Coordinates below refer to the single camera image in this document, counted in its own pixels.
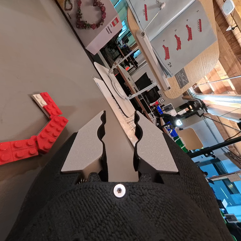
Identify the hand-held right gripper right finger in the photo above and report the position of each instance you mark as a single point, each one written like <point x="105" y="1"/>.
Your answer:
<point x="156" y="150"/>

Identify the white lego set box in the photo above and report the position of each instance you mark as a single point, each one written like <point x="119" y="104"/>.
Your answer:
<point x="97" y="37"/>

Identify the beige chair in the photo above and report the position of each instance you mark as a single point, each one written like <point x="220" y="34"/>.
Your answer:
<point x="190" y="139"/>

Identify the lego instruction booklet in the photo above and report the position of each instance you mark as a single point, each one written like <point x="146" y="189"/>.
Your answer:
<point x="178" y="47"/>

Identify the silver ventilation duct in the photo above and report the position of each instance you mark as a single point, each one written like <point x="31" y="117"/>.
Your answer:
<point x="216" y="105"/>

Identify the black computer monitor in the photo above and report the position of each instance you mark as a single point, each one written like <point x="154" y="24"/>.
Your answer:
<point x="145" y="82"/>

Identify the wooden book stand board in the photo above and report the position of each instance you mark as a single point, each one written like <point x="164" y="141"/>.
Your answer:
<point x="203" y="65"/>

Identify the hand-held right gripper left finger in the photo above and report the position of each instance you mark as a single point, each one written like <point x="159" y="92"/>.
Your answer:
<point x="84" y="150"/>

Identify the black metal pole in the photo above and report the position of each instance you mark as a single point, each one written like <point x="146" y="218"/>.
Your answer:
<point x="216" y="147"/>

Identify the white stand support frame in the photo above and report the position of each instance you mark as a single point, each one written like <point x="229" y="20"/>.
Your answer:
<point x="131" y="94"/>

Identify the red and white lego frame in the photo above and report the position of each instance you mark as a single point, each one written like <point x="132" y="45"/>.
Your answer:
<point x="50" y="130"/>

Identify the white stand base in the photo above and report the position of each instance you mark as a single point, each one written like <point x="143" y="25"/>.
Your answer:
<point x="111" y="82"/>

